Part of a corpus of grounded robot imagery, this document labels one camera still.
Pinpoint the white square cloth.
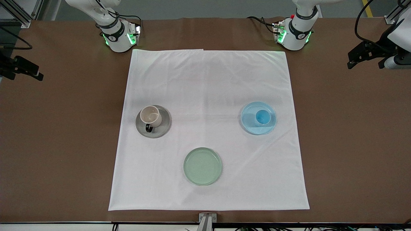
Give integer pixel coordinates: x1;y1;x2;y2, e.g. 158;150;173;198
108;49;310;211

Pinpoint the gray round plate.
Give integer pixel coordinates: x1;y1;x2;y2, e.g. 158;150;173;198
135;105;172;139

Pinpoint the black base cable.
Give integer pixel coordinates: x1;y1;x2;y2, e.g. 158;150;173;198
106;10;143;27
247;16;278;34

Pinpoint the white mug with black handle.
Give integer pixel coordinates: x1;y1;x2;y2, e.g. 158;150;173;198
140;105;163;133

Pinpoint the blue plastic cup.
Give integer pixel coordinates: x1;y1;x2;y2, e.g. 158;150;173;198
255;109;271;126

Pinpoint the green round plate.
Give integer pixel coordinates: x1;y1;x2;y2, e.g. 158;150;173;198
183;147;223;186

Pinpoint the metal table bracket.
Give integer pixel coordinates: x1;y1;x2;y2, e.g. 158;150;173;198
197;213;218;231

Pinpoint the blue round plate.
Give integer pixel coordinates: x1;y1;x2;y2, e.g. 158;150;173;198
240;101;277;135

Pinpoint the aluminium frame profile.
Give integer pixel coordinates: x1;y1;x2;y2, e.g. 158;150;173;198
0;0;32;29
385;0;411;25

